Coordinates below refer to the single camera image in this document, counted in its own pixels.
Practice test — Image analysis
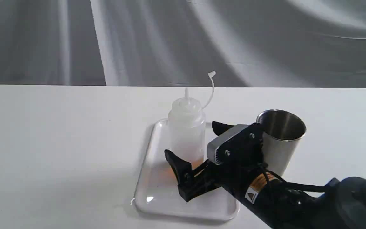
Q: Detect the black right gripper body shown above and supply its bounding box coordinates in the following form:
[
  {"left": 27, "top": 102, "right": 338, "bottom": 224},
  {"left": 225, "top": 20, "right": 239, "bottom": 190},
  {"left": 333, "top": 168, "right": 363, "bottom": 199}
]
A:
[{"left": 178, "top": 123, "right": 277, "bottom": 206}]

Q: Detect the clear squeeze bottle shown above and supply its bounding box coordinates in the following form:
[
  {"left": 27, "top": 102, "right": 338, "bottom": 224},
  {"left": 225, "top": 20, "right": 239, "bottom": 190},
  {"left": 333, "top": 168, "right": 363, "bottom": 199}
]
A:
[{"left": 167, "top": 71, "right": 216, "bottom": 168}]

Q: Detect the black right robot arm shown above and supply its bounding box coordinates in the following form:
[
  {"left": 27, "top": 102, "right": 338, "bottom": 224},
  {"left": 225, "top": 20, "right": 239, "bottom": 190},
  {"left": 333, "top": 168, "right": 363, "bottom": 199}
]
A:
[{"left": 164, "top": 121, "right": 366, "bottom": 229}]

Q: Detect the stainless steel cup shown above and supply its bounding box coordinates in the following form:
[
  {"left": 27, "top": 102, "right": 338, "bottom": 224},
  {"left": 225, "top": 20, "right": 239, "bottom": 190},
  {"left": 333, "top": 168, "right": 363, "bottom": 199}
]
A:
[{"left": 256, "top": 110, "right": 307, "bottom": 176}]

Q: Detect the white rectangular plastic tray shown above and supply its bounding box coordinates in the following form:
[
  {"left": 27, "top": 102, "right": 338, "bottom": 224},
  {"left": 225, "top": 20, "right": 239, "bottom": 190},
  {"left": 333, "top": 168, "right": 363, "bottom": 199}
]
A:
[{"left": 134, "top": 119, "right": 240, "bottom": 222}]

